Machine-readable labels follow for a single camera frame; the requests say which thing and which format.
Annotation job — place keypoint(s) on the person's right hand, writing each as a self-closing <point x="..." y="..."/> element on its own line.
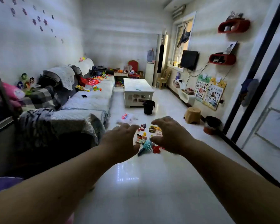
<point x="172" y="137"/>

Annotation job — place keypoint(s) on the person's left hand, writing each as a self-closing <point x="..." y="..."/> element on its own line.
<point x="121" y="144"/>

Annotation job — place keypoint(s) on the dark brown animal toy figure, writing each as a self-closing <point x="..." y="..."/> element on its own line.
<point x="142" y="127"/>

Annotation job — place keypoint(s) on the person's right forearm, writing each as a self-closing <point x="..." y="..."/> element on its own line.
<point x="235" y="184"/>

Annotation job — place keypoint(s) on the person's left forearm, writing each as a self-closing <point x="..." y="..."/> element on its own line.
<point x="49" y="191"/>

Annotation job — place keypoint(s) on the tan plastic stool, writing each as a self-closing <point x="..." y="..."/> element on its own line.
<point x="192" y="115"/>

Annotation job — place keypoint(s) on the black waste bin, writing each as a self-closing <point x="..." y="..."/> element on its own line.
<point x="149" y="107"/>

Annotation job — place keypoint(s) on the white low side stand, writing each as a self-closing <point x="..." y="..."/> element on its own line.
<point x="184" y="96"/>

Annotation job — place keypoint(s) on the black bin liner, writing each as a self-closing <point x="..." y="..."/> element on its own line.
<point x="213" y="121"/>

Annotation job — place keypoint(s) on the grey fabric sofa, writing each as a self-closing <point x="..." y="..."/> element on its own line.
<point x="91" y="102"/>

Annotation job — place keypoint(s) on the green bordered picture poster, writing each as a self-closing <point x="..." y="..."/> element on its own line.
<point x="201" y="89"/>

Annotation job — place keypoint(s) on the grey patterned blanket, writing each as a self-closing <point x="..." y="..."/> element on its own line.
<point x="67" y="124"/>

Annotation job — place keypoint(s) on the yellow bordered picture poster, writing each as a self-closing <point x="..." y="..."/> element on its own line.
<point x="214" y="95"/>

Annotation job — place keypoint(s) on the white coffee table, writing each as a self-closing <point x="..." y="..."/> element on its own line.
<point x="137" y="87"/>

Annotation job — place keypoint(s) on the tan plastic chair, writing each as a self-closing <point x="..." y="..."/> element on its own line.
<point x="164" y="76"/>

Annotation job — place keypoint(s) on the white water dispenser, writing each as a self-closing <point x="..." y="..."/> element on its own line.
<point x="149" y="73"/>

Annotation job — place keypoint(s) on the small wooden table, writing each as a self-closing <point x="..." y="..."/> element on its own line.
<point x="120" y="74"/>

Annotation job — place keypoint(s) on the red patterned cloth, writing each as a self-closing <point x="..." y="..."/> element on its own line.
<point x="89" y="81"/>

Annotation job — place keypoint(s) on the white standing air conditioner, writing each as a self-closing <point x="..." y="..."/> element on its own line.
<point x="161" y="58"/>

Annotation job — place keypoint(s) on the red backed chair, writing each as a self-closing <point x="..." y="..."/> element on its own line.
<point x="133" y="65"/>

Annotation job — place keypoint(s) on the blue water bottle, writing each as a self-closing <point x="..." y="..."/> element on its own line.
<point x="150" y="55"/>

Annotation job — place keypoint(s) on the white framed window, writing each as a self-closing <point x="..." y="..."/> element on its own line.
<point x="177" y="52"/>

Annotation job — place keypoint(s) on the white lace sofa cover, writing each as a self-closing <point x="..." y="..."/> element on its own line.
<point x="64" y="75"/>
<point x="85" y="65"/>

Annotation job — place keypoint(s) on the blue hanging cloth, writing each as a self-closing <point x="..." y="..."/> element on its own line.
<point x="248" y="90"/>

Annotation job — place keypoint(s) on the grey plaid blanket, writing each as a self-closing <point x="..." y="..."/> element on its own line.
<point x="40" y="97"/>

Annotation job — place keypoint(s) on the black framed white partition door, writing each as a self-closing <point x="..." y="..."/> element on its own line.
<point x="270" y="128"/>

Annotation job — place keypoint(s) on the dark hanging garment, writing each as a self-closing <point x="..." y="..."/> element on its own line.
<point x="183" y="37"/>

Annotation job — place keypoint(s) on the dark haired cartoon figurine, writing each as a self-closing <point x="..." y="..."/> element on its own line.
<point x="32" y="81"/>

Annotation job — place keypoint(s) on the green cartoon figurine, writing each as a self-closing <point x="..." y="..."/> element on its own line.
<point x="24" y="76"/>

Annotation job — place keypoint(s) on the pink plush cushion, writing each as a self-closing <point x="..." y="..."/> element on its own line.
<point x="12" y="92"/>

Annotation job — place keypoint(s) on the dark glass cabinet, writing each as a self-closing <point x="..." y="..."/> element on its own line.
<point x="0" y="146"/>

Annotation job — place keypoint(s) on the pale shelf ornament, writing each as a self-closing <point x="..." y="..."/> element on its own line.
<point x="232" y="15"/>

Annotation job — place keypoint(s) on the group of purple flower stickers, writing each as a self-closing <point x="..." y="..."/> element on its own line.
<point x="12" y="11"/>

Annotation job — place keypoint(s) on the black wall television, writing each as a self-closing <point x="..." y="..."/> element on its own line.
<point x="189" y="60"/>

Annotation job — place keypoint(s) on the red oval wall shelf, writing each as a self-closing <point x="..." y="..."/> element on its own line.
<point x="243" y="25"/>
<point x="231" y="60"/>

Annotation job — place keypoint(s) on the small photo frame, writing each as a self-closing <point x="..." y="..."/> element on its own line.
<point x="231" y="47"/>

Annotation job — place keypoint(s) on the white wall air conditioner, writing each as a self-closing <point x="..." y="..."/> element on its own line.
<point x="178" y="12"/>

